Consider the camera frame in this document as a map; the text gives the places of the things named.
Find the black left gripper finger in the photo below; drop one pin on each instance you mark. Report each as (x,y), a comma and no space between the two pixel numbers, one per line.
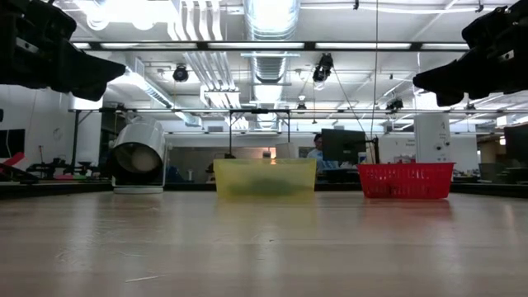
(88,91)
(95,68)

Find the black metal rack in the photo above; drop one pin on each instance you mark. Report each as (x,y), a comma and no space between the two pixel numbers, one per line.
(260,111)

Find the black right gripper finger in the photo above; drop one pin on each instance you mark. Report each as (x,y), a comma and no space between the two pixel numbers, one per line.
(449,78)
(449,100)

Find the black ceiling camera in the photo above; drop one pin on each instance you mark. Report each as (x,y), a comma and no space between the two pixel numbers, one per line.
(180,73)
(323,68)

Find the yellow translucent plastic bin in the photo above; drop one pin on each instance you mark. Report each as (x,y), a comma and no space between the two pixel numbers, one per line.
(264,175)

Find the red plastic basket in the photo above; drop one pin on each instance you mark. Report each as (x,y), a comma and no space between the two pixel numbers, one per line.
(406,181)

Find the black computer monitor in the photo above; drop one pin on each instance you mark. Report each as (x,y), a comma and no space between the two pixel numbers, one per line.
(343,144)

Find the person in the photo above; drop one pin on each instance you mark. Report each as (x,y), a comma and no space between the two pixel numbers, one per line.
(317,154)

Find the white pillar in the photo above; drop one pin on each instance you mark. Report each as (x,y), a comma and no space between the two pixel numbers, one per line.
(432,138)

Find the dark wall screen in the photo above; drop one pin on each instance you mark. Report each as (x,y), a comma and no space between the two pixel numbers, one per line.
(11,143)

